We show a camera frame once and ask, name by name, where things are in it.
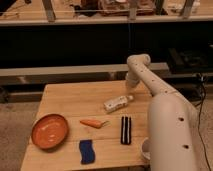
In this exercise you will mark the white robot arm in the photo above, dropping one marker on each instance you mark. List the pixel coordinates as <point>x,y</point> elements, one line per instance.
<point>170,141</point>

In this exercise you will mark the white cup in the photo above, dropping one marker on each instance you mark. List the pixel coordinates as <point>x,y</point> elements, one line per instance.
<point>145,152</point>

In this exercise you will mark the orange ceramic bowl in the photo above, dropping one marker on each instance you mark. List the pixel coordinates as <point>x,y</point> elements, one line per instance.
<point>49,131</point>

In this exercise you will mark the white plastic bottle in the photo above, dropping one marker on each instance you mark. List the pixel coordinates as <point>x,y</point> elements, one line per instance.
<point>117,103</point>

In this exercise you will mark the black white striped cloth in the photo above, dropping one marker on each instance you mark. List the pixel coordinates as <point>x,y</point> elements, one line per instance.
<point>126,124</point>

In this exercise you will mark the wooden table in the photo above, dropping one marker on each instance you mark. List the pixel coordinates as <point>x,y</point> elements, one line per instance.
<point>78,101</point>

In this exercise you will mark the blue sponge cloth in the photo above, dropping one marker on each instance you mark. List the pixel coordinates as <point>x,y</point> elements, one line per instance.
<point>87,151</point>

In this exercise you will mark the orange toy carrot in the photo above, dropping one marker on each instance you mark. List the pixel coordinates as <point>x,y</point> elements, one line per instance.
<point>93,123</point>

